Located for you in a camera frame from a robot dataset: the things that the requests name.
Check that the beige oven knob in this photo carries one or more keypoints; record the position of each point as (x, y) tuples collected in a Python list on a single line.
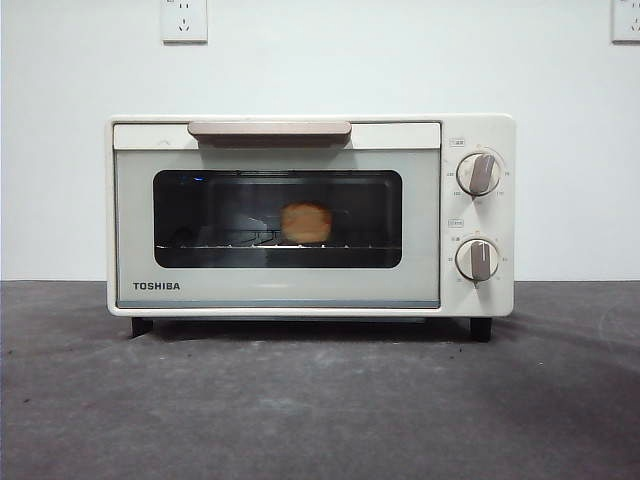
[(477, 260), (480, 175)]

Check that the golden bread piece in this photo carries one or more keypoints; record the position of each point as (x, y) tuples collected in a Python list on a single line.
[(306, 222)]

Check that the white wall socket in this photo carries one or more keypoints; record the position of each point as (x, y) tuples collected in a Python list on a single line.
[(627, 20), (184, 20)]

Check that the white Toshiba toaster oven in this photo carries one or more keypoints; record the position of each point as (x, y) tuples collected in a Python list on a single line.
[(505, 220)]

